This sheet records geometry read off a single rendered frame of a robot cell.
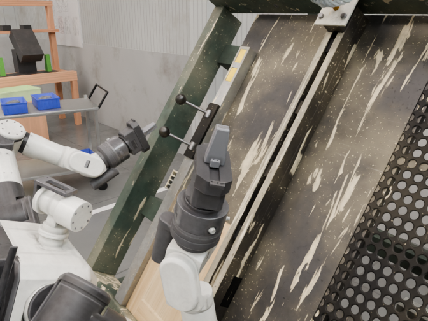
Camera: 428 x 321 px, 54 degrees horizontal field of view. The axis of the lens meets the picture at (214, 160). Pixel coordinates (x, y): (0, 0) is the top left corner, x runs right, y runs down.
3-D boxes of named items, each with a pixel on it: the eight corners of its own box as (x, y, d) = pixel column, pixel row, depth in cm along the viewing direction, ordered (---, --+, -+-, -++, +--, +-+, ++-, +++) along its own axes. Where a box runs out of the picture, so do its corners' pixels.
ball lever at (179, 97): (207, 120, 143) (172, 102, 140) (213, 111, 143) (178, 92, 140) (209, 120, 139) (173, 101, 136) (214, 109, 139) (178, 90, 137)
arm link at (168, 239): (212, 246, 67) (197, 296, 72) (234, 213, 76) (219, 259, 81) (149, 218, 69) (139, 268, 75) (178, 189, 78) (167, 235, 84)
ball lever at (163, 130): (192, 152, 142) (156, 134, 140) (197, 142, 142) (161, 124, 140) (193, 153, 139) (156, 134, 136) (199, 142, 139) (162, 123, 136)
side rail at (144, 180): (109, 268, 167) (85, 263, 159) (232, 22, 170) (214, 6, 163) (115, 276, 162) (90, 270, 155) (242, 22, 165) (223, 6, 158)
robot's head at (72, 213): (63, 244, 85) (76, 203, 84) (26, 225, 88) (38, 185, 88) (84, 239, 91) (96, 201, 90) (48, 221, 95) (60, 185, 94)
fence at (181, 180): (123, 299, 144) (114, 297, 141) (247, 52, 147) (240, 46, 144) (130, 307, 140) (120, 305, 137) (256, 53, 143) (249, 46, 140)
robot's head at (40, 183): (56, 228, 87) (60, 195, 85) (25, 213, 90) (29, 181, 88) (78, 219, 93) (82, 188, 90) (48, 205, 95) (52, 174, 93)
